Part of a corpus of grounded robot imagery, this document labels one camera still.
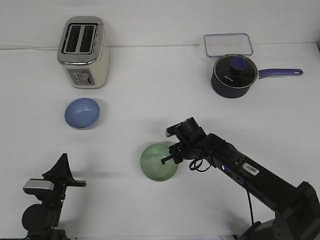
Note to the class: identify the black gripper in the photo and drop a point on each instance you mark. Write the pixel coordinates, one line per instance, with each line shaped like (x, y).
(188, 146)
(61, 176)

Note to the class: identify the green bowl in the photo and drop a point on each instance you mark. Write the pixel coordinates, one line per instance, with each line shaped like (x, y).
(151, 165)

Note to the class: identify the blue bowl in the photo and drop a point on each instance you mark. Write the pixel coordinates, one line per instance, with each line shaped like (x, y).
(82, 113)

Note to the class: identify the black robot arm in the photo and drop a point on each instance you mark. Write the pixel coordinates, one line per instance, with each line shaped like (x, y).
(297, 209)
(42, 219)

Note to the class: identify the dark blue saucepan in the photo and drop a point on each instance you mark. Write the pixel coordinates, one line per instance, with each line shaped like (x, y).
(231, 93)

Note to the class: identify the glass pot lid blue knob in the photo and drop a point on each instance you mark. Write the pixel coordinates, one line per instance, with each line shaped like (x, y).
(235, 69)

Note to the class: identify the silver two-slot toaster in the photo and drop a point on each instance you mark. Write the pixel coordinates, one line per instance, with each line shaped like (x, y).
(84, 53)

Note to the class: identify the clear container with blue rim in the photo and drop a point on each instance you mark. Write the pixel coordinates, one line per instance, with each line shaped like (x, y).
(217, 45)

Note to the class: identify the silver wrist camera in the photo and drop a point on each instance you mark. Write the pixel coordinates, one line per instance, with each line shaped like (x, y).
(174, 130)
(38, 186)

